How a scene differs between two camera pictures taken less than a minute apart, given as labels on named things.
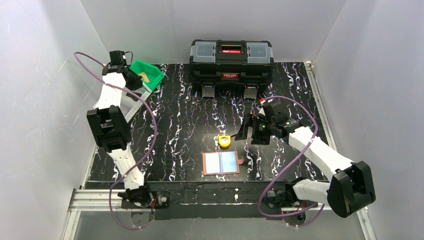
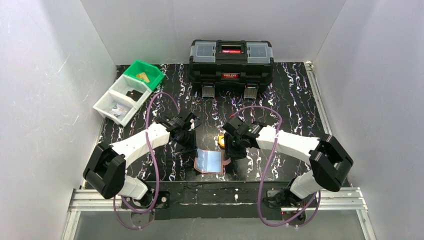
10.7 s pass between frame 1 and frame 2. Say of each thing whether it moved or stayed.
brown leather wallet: moved
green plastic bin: stayed
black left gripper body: moved
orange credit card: stayed
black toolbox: stayed
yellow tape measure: stayed
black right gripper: moved
